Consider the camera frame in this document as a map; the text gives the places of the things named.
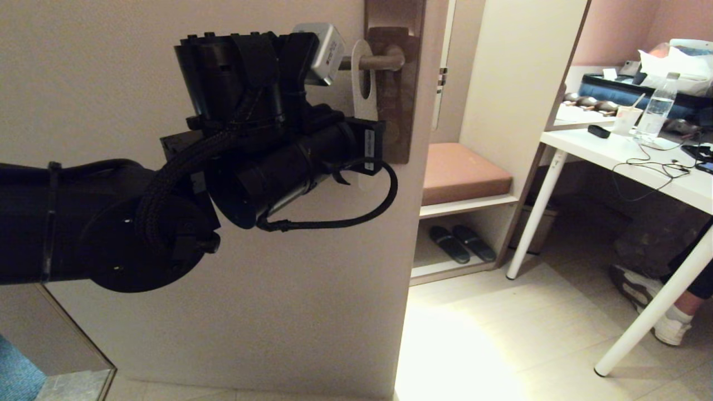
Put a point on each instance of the black smartphone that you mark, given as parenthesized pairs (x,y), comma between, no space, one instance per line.
(701,159)

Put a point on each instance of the black slipper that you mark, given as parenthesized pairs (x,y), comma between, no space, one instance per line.
(448,245)
(476,244)

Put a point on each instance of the blue and white door hanger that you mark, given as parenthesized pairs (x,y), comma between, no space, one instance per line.
(365,106)

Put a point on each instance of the small black box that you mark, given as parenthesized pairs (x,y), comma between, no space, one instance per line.
(599,132)

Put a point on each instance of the white plastic bag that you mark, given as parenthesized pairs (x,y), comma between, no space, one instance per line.
(685,67)

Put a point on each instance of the dark blue tray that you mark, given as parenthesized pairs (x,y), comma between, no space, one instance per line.
(607,92)

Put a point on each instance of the white paper sheet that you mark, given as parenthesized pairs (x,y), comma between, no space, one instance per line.
(582,116)

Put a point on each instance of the person's leg black trousers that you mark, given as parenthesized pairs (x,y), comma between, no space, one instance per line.
(696,278)

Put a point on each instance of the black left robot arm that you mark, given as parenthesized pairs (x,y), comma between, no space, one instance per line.
(83,223)

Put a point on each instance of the white sneaker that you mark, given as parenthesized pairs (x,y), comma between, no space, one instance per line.
(640,295)

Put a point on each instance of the clear plastic water bottle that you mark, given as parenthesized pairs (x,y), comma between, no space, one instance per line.
(657,111)

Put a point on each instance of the white shelf bench unit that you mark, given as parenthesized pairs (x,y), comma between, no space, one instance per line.
(518,83)

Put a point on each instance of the beige room door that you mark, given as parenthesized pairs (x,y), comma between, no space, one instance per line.
(250,306)

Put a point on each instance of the blue carpet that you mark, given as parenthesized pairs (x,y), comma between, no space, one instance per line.
(16,379)

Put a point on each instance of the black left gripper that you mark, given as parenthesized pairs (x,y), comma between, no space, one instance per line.
(289,172)

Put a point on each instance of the white paper cup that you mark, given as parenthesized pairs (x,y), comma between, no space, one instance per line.
(625,122)

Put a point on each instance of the white round table leg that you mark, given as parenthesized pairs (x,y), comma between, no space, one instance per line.
(535,217)
(652,312)

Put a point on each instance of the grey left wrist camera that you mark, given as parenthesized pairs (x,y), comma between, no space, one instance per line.
(323,53)

